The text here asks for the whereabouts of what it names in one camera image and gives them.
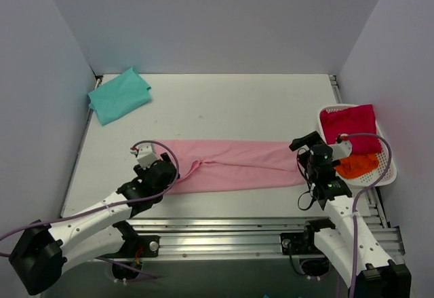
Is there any pink t-shirt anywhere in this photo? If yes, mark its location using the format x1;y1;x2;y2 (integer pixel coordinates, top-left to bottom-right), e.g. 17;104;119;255
160;140;304;194

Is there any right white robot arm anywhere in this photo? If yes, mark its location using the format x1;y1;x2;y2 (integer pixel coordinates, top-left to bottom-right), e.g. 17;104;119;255
289;131;412;297

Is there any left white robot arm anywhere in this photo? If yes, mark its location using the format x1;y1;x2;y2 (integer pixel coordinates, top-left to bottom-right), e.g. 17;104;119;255
7;153;179;295

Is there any orange t-shirt in basket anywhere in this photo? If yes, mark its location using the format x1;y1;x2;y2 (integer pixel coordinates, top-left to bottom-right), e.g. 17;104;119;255
335;154;379;179

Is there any magenta t-shirt in basket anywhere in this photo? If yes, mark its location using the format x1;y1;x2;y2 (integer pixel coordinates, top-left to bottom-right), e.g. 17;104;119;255
319;105;382;155

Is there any teal folded t-shirt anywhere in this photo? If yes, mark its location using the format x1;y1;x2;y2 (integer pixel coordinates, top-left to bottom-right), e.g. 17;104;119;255
87;68;152;126

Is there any black loose cable loop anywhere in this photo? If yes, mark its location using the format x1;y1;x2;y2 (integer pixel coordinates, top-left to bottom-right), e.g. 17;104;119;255
296;150;318;211

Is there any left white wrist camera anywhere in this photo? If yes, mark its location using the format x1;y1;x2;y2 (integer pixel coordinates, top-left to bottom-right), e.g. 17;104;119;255
130;143;158;169

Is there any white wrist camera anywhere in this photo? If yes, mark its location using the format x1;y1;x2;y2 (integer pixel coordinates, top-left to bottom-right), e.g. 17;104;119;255
330;134;353;162
130;143;158;169

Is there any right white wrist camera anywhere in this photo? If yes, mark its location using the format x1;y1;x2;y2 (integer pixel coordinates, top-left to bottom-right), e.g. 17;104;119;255
330;134;353;162

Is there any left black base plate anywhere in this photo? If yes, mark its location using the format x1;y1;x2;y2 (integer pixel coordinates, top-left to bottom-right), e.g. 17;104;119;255
103;235;160;259

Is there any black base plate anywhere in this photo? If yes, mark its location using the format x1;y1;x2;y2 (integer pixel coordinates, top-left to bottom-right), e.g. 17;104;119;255
280;232;322;256
103;235;160;259

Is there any aluminium rail frame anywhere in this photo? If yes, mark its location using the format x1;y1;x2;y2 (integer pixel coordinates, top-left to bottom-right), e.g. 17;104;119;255
37;216;406;263

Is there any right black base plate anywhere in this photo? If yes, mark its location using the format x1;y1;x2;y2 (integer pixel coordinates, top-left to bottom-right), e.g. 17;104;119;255
280;232;322;256

